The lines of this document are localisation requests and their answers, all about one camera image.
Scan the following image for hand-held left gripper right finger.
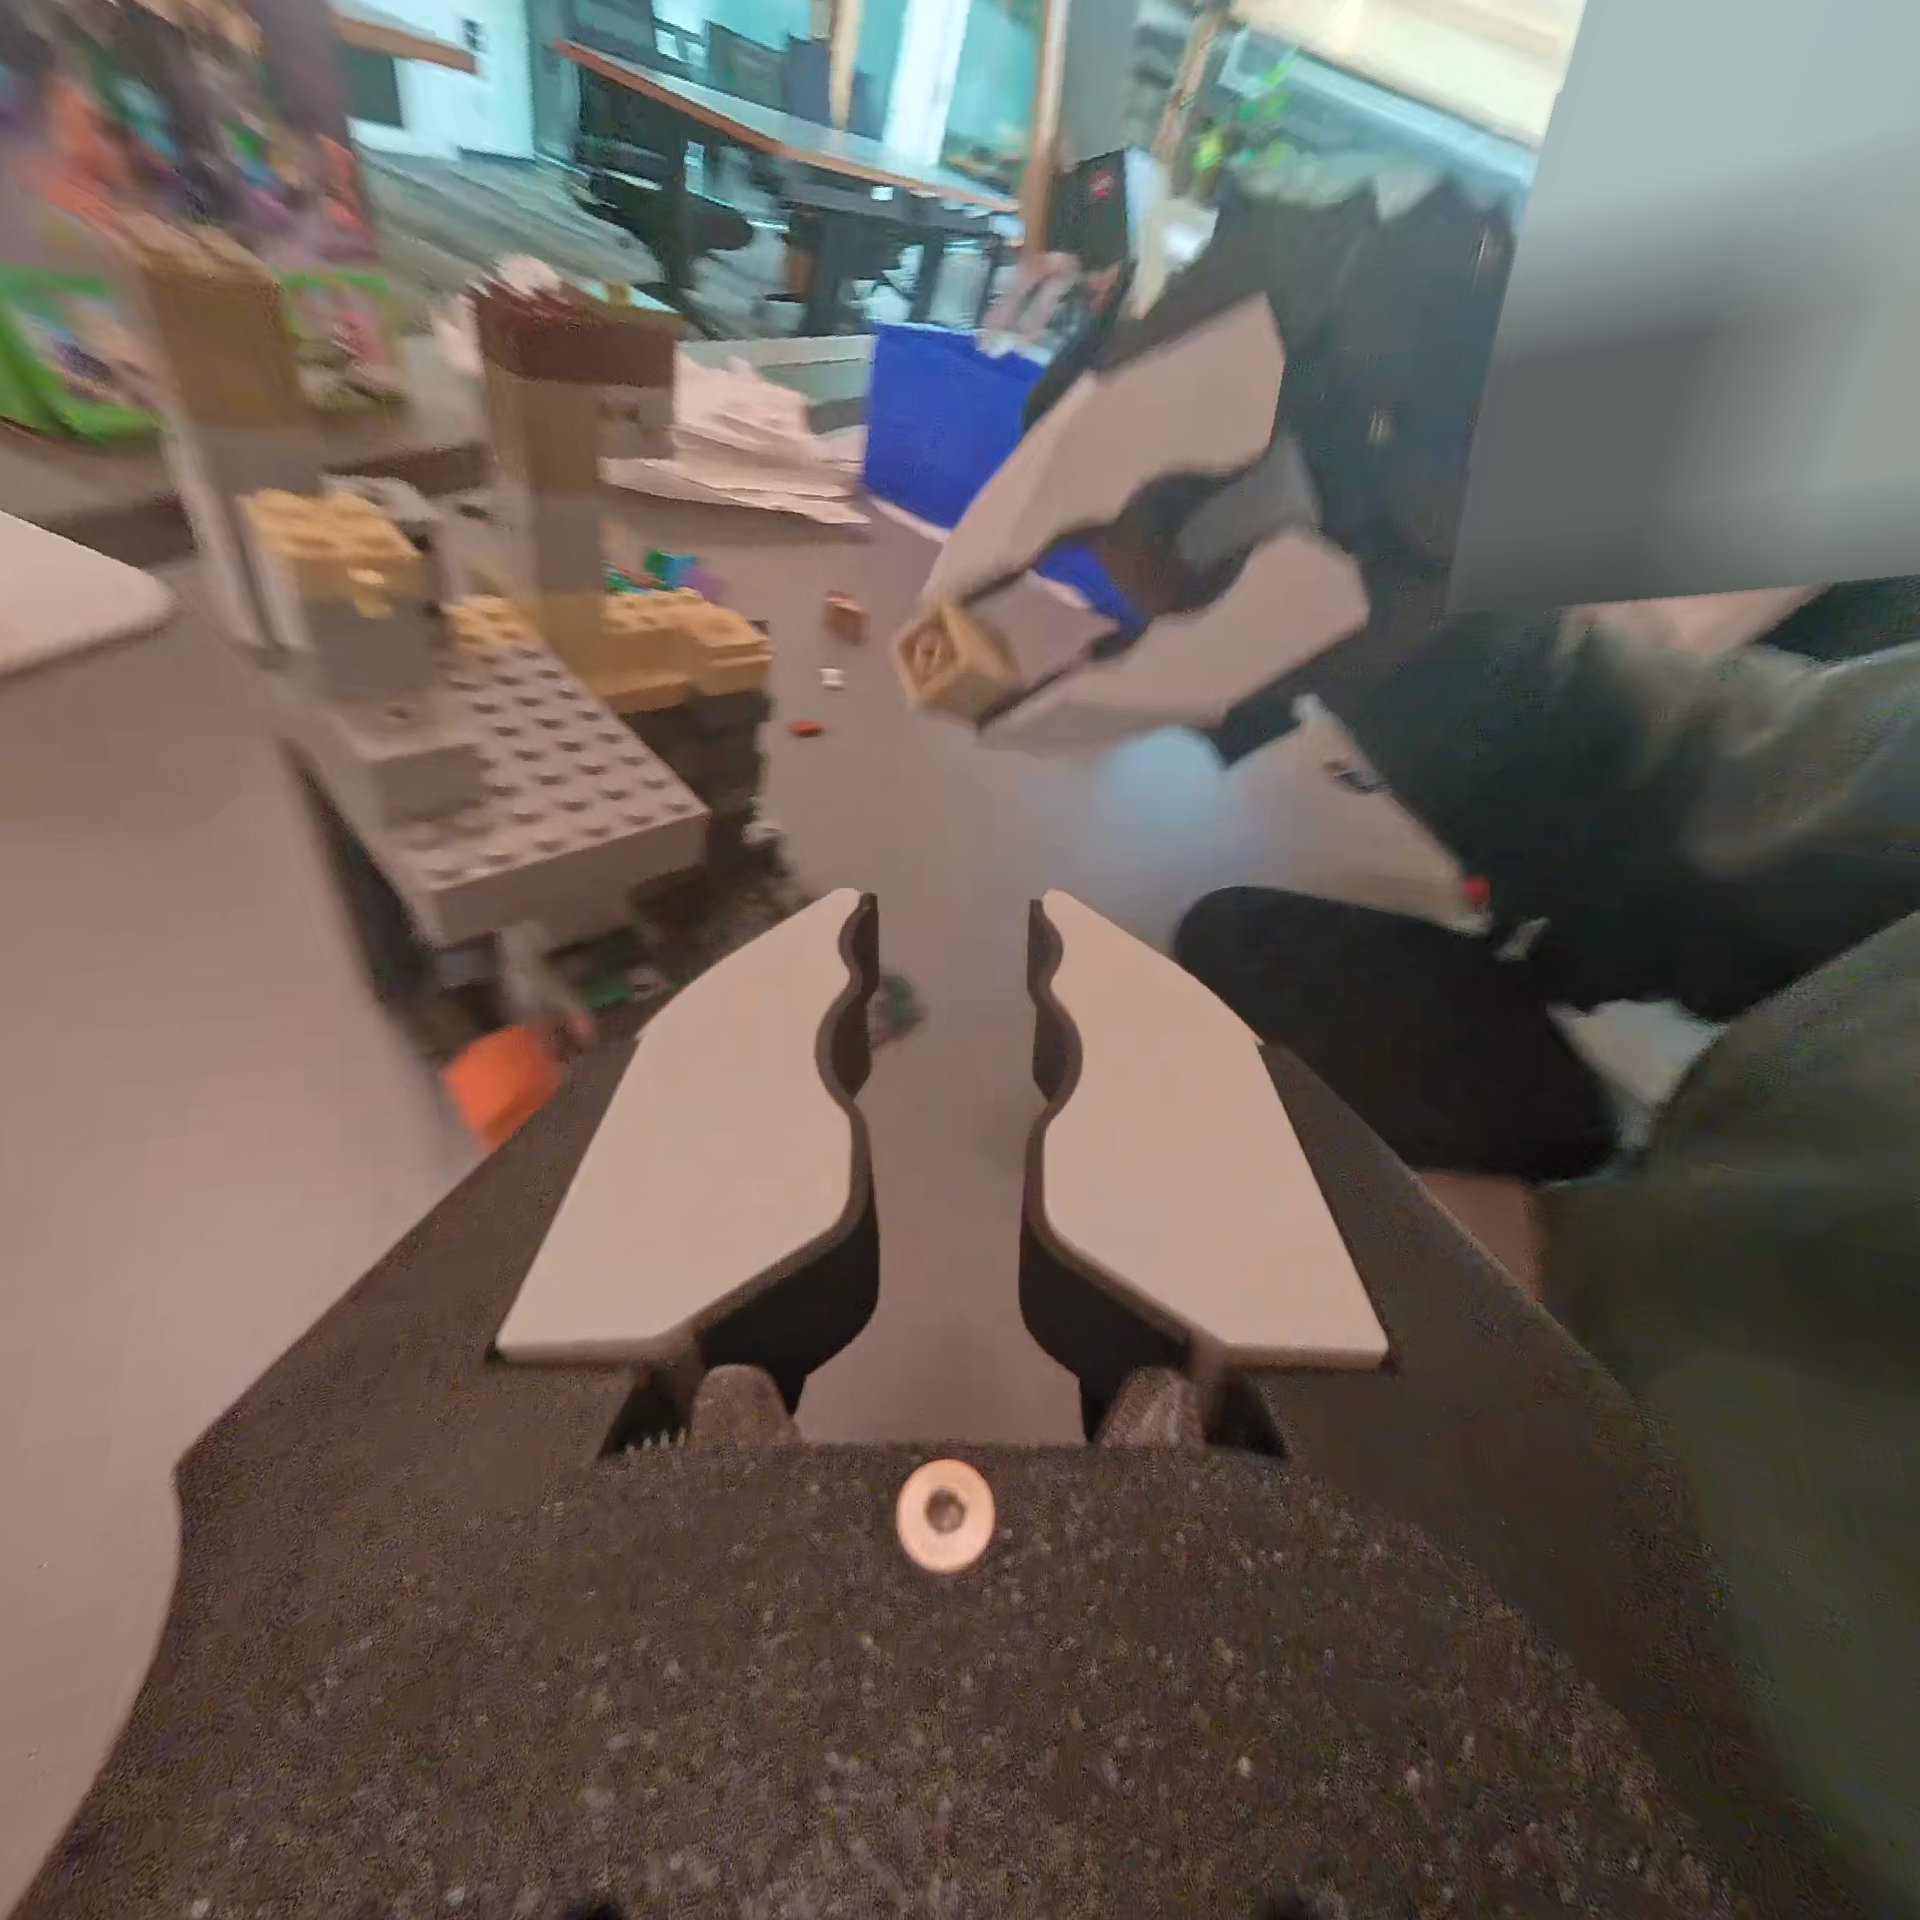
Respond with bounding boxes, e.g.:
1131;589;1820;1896
1019;886;1391;1399

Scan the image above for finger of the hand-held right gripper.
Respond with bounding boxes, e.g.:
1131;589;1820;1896
974;528;1369;755
919;289;1320;604

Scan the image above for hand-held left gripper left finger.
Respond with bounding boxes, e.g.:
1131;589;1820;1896
495;884;884;1399

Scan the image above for tan toy brick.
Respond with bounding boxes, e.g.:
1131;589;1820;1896
890;597;1025;724

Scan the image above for toy brick building model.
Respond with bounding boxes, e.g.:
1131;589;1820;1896
134;225;782;1154

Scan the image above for grey desk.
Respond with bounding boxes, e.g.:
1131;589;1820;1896
0;336;1546;1448

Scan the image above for person's right hand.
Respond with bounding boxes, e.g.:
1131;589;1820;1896
1350;606;1614;976

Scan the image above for blue plastic bin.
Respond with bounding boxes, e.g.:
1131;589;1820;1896
861;319;1148;632

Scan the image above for black wrist rest pad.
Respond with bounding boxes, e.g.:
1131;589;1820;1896
1174;884;1618;1182

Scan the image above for green plant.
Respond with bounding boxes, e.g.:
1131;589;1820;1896
1183;45;1307;182

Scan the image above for wooden office table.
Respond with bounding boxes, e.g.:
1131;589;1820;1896
555;37;1029;338

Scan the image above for white flat board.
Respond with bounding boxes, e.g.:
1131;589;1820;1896
0;510;175;679

